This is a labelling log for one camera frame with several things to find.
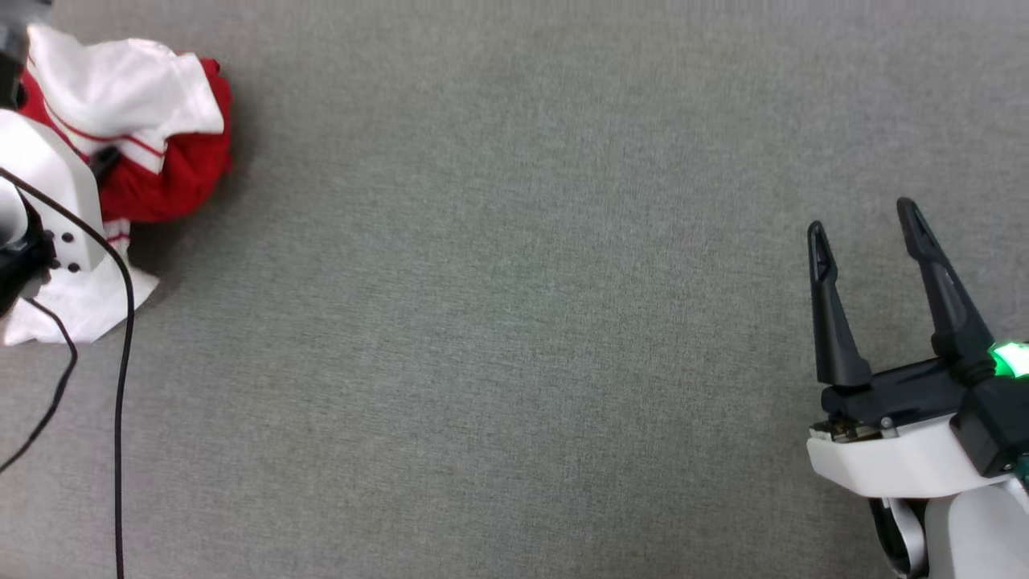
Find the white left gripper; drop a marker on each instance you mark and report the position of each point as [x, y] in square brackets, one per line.
[60, 193]

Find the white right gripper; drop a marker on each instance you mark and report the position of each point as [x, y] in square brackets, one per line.
[884, 454]

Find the red and white basketball jersey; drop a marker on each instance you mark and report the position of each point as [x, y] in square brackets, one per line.
[177, 169]

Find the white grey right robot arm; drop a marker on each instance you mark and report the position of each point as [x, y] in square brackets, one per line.
[973, 539]

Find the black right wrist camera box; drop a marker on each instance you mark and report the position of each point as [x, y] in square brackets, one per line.
[997, 418]

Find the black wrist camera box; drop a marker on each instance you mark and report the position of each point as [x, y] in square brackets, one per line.
[20, 269]
[997, 418]

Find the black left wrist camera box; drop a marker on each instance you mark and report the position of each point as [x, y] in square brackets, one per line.
[20, 269]

